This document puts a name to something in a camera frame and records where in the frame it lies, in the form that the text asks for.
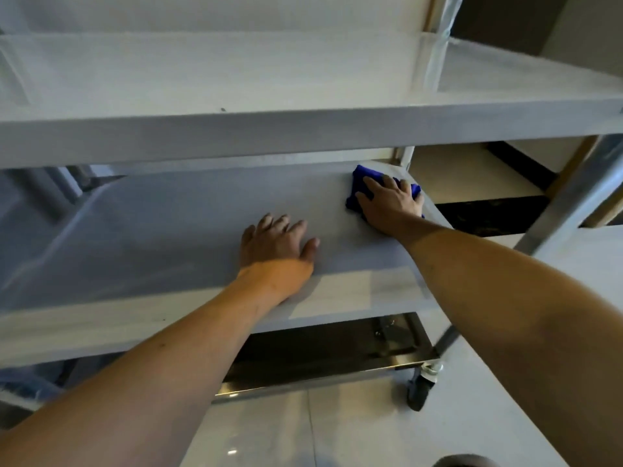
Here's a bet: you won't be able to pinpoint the person's left hand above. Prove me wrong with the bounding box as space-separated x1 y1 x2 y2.
237 213 321 303

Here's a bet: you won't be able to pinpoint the person's right hand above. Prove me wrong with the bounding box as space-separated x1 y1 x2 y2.
354 174 437 239

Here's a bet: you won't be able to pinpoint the blue cloth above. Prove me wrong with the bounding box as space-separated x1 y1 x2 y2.
346 163 425 224

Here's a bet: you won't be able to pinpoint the stainless steel service trolley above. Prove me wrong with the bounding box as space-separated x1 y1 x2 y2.
0 0 623 413

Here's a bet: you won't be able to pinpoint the person's left forearm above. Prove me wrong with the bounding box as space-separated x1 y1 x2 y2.
0 276 294 467

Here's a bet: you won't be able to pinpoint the person's right forearm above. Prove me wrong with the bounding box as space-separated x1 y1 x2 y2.
397 223 623 467

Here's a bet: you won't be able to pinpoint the black stone door threshold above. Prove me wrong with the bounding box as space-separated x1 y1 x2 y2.
434 195 552 238

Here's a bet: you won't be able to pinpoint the black shorts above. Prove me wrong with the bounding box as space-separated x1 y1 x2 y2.
432 453 503 467

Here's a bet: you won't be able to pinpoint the wooden door frame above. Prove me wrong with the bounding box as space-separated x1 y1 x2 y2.
544 134 623 230

